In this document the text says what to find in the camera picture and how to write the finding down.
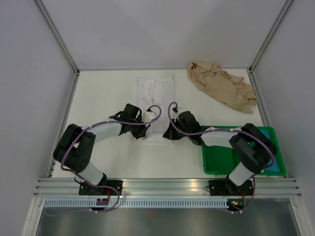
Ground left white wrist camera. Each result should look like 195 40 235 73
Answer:
143 111 157 123

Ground white slotted cable duct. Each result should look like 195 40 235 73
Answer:
44 198 228 208

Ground left aluminium frame post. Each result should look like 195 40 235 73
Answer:
33 0 80 75

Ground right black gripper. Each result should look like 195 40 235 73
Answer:
163 118 190 140

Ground green plastic tray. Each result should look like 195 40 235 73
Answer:
202 126 287 177

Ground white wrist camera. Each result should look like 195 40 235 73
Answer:
143 111 157 123
172 106 184 115

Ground aluminium front rail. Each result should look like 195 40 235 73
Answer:
33 178 302 198

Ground beige t shirt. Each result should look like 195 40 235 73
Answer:
187 61 257 114

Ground teal rolled t shirt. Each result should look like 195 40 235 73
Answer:
260 129 283 173

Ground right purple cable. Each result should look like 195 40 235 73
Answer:
167 101 276 214

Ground aluminium frame post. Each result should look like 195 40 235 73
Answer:
249 0 294 73
33 0 80 75

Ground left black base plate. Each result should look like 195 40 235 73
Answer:
78 180 123 196

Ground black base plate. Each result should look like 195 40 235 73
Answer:
78 180 123 196
208 179 254 196

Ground right aluminium frame post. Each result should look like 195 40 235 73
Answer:
249 0 294 73

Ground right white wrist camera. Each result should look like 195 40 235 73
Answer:
172 106 184 115

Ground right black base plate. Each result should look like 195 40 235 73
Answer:
208 179 254 196

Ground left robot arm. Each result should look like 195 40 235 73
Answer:
53 104 150 195

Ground white t shirt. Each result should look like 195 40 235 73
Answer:
137 75 175 145

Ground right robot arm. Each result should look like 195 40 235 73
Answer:
163 107 278 196

